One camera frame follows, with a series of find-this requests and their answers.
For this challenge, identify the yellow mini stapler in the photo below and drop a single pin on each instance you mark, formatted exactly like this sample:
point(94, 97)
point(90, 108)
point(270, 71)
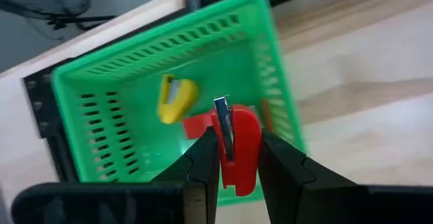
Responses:
point(179, 105)

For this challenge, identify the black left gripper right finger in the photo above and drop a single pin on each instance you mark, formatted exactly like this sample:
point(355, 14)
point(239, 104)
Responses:
point(338, 205)

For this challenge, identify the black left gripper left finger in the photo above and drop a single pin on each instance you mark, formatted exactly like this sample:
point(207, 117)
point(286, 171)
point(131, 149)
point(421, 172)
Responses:
point(101, 203)

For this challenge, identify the red mini stapler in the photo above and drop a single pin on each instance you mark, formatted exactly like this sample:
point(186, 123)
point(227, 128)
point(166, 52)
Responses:
point(245, 142)

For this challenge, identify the black corner bracket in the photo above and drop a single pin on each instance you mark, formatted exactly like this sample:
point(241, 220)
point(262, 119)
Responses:
point(40, 92)

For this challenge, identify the green plastic basket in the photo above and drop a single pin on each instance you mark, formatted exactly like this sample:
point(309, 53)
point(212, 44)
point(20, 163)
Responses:
point(135, 65)

